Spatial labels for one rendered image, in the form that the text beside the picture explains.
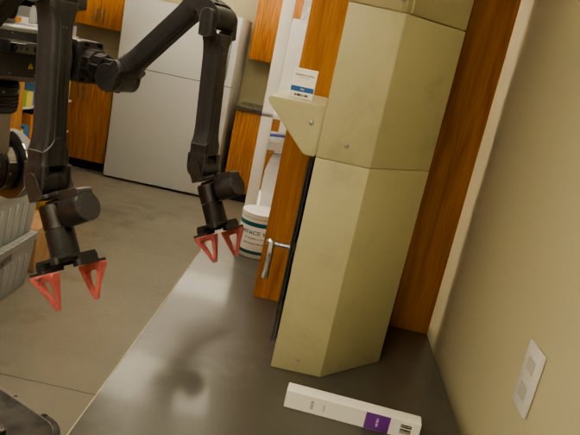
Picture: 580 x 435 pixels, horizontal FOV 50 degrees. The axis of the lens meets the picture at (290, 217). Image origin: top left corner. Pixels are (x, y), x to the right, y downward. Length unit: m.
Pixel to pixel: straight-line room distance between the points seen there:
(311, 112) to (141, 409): 0.64
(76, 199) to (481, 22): 1.02
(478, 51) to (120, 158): 5.26
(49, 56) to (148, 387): 0.65
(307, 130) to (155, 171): 5.28
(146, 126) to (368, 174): 5.27
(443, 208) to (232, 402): 0.76
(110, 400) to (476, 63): 1.13
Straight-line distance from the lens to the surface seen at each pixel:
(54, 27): 1.27
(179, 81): 6.31
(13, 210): 3.57
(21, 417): 2.41
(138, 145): 6.48
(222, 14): 1.63
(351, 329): 1.41
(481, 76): 1.64
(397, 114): 1.28
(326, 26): 1.61
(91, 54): 1.93
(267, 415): 1.24
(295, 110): 1.24
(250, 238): 2.00
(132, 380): 1.28
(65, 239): 1.29
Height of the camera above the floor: 1.60
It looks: 15 degrees down
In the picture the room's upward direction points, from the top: 12 degrees clockwise
